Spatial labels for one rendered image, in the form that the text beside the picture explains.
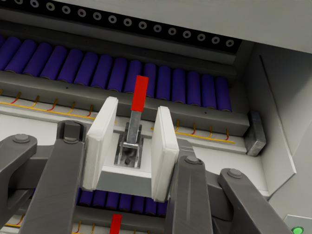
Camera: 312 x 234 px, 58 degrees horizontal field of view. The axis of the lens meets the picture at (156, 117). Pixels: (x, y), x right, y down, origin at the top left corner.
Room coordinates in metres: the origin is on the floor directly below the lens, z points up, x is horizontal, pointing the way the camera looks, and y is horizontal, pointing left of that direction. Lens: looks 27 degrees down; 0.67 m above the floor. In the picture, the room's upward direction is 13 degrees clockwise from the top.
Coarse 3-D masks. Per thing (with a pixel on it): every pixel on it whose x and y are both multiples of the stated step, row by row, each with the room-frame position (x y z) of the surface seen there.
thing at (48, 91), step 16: (0, 80) 0.28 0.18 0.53; (16, 80) 0.28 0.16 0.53; (32, 80) 0.29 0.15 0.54; (48, 80) 0.30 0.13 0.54; (16, 96) 0.28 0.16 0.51; (32, 96) 0.29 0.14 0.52; (48, 96) 0.29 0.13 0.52; (64, 96) 0.29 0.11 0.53; (80, 96) 0.29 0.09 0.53; (96, 96) 0.29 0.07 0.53; (112, 96) 0.30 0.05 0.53; (128, 96) 0.30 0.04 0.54; (128, 112) 0.30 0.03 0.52; (144, 112) 0.30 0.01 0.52; (176, 112) 0.30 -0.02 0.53; (192, 112) 0.30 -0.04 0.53; (208, 112) 0.31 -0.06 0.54; (224, 112) 0.32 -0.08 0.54; (208, 128) 0.31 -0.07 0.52; (224, 128) 0.31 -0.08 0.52; (240, 128) 0.31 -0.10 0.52
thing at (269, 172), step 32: (96, 32) 0.39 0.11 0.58; (128, 32) 0.39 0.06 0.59; (256, 64) 0.40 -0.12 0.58; (0, 96) 0.28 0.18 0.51; (256, 96) 0.36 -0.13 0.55; (0, 128) 0.24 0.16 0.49; (32, 128) 0.25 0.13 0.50; (192, 128) 0.31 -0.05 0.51; (256, 128) 0.30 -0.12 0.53; (224, 160) 0.28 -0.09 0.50; (256, 160) 0.29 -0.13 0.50; (288, 160) 0.24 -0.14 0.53; (128, 192) 0.24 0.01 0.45
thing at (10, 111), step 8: (0, 112) 0.26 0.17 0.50; (8, 112) 0.26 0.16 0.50; (16, 112) 0.26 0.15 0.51; (24, 112) 0.26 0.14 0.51; (32, 112) 0.27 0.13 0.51; (48, 120) 0.27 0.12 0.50; (56, 120) 0.27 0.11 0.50; (80, 120) 0.27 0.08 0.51; (120, 128) 0.28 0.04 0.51; (144, 136) 0.28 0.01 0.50; (176, 136) 0.28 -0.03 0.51; (192, 144) 0.28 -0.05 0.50; (200, 144) 0.28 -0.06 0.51; (208, 144) 0.28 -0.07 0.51; (216, 144) 0.29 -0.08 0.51; (224, 144) 0.29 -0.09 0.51; (240, 152) 0.29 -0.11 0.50
